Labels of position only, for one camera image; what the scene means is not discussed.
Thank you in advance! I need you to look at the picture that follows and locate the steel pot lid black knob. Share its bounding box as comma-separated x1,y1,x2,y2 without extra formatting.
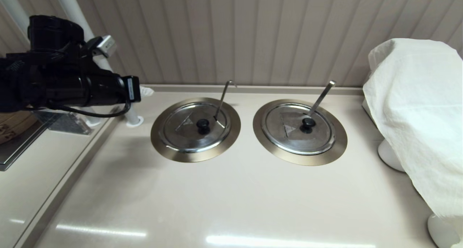
261,103,336,155
159,102,232,154

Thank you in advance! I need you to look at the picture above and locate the steel ladle hooked handle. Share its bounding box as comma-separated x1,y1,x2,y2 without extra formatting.
214,80,237,122

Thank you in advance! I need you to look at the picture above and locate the white metal pole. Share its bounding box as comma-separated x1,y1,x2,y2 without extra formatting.
52,0,144,127
0,0,103,127

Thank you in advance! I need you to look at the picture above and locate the bamboo steamer stack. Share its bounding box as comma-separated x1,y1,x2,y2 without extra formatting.
0,110,38,144

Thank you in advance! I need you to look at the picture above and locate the white round appliance foot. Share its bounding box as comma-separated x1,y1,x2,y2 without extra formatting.
427,213,460,248
378,139,405,172

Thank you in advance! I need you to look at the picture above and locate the white cloth cover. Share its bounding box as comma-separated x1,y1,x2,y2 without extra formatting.
363,38,463,241

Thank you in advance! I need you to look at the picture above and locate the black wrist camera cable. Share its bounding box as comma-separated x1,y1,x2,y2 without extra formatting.
47,96,131,117

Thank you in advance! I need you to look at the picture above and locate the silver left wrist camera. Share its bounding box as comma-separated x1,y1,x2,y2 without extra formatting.
87,35,117,58

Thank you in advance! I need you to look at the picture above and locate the steel ladle flat handle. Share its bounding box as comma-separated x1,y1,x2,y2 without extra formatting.
307,80,336,117

